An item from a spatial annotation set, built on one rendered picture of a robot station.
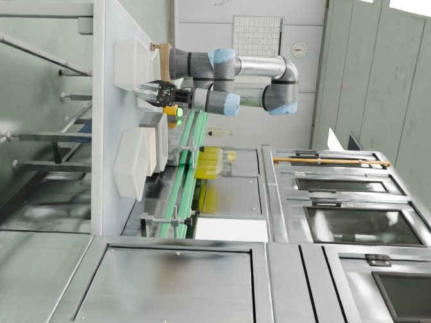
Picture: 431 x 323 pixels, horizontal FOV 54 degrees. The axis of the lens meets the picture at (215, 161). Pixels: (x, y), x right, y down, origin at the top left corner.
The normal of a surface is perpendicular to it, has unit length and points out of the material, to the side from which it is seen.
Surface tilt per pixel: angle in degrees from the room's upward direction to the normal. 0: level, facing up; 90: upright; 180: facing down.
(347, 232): 90
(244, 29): 90
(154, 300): 90
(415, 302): 90
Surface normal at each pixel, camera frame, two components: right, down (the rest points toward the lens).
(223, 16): -0.04, 0.41
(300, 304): 0.02, -0.91
